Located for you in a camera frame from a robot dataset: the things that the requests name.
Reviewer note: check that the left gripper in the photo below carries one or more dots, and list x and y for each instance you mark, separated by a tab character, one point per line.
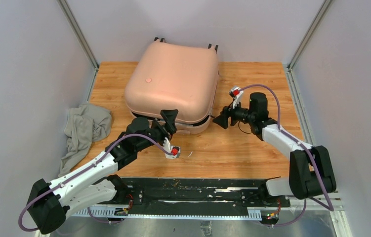
166	132

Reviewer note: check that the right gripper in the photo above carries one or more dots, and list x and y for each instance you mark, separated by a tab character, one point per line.
222	120

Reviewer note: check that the pink suitcase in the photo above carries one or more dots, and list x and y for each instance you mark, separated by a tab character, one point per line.
169	77

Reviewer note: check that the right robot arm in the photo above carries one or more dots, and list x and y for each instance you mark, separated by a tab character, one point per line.
310	168

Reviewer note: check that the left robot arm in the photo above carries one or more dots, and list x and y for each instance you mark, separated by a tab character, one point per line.
51	203

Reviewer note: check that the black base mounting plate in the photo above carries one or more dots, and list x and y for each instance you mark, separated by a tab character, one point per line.
198	197

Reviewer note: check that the grey cloth garment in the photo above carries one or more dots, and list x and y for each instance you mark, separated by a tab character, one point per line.
86	124

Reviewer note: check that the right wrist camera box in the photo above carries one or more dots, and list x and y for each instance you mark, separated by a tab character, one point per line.
236	94

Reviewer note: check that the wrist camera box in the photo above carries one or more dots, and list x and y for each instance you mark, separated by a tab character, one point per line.
236	94
172	152

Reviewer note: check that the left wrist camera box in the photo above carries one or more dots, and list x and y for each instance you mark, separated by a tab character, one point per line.
172	152

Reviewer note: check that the aluminium frame rails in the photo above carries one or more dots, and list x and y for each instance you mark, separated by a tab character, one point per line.
111	212

